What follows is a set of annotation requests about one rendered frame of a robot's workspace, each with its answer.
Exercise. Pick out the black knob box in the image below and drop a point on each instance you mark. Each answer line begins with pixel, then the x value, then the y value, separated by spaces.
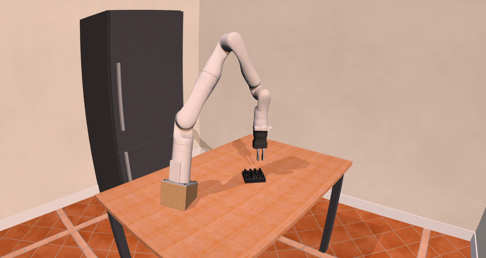
pixel 253 176

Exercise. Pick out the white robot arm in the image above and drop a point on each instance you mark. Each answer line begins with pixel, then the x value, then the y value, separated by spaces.
pixel 185 119

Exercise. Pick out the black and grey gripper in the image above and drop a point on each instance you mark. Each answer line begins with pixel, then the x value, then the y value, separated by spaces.
pixel 260 129

